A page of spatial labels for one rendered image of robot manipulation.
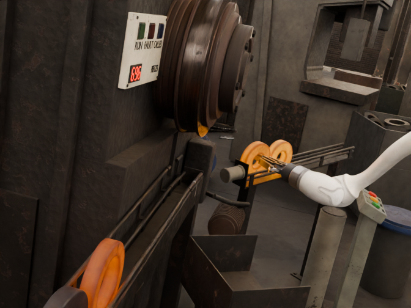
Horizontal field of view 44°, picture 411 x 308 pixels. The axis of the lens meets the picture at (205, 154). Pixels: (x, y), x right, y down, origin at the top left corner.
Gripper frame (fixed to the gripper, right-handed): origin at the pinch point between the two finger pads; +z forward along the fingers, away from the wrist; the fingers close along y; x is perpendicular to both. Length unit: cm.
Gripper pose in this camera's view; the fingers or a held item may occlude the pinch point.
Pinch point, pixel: (256, 156)
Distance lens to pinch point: 215.3
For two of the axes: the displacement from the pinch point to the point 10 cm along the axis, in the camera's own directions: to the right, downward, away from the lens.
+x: 2.1, -9.3, -3.0
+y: 7.2, -0.6, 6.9
